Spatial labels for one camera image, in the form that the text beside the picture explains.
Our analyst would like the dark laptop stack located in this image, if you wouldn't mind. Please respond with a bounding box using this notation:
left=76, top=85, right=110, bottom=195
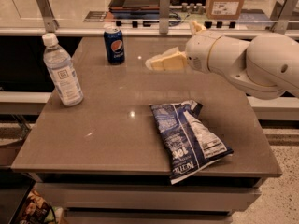
left=107, top=0, right=171, bottom=22

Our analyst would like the grey table drawer base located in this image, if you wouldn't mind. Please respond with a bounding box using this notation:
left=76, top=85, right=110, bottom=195
left=36, top=182, right=261, bottom=224

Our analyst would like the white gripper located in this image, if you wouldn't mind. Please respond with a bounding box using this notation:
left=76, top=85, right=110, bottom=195
left=145, top=21, right=222, bottom=73

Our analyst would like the brown cardboard box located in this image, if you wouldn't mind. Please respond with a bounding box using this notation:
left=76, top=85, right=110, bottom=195
left=206, top=0, right=245, bottom=20

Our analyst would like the right metal glass bracket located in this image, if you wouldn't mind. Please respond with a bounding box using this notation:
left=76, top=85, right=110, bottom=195
left=270, top=0, right=299, bottom=34

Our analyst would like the blue pepsi can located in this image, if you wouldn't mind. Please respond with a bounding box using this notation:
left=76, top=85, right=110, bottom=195
left=104, top=26, right=125, bottom=64

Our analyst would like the left metal glass bracket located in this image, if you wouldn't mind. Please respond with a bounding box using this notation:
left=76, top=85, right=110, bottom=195
left=36, top=0, right=59, bottom=33

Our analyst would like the clear plastic water bottle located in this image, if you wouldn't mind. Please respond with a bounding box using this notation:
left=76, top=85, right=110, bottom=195
left=42, top=33, right=83, bottom=106

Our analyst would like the middle metal glass bracket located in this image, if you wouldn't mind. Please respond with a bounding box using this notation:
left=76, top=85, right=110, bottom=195
left=159, top=0, right=170, bottom=35

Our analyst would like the blue chip bag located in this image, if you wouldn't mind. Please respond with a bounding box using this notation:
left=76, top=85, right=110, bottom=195
left=149, top=100, right=234, bottom=185

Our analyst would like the snack bag on floor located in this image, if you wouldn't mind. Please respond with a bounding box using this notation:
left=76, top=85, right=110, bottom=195
left=13, top=190, right=63, bottom=224

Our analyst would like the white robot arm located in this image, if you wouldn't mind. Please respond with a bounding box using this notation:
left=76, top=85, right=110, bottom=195
left=146, top=21, right=299, bottom=100

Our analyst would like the metal glass bracket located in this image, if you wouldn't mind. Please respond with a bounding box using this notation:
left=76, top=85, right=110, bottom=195
left=36, top=0, right=59, bottom=33
left=159, top=0, right=170, bottom=35
left=270, top=0, right=299, bottom=34

